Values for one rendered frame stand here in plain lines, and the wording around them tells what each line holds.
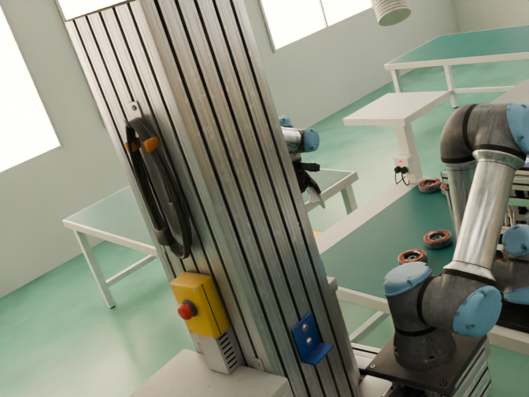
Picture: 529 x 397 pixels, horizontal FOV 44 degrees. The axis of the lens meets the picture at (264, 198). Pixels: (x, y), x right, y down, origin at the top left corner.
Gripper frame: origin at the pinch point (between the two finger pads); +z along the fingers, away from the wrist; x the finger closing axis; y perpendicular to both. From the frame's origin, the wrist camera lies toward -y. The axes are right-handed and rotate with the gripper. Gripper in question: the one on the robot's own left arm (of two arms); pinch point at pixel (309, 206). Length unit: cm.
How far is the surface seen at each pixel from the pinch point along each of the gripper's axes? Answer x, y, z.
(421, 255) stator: 21, -31, 37
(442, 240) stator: 23, -44, 37
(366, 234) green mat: -18, -50, 40
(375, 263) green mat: 0.3, -27.6, 40.2
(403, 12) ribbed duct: -15, -117, -43
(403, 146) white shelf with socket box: -24, -104, 20
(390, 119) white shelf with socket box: -7, -75, -5
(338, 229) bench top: -36, -53, 40
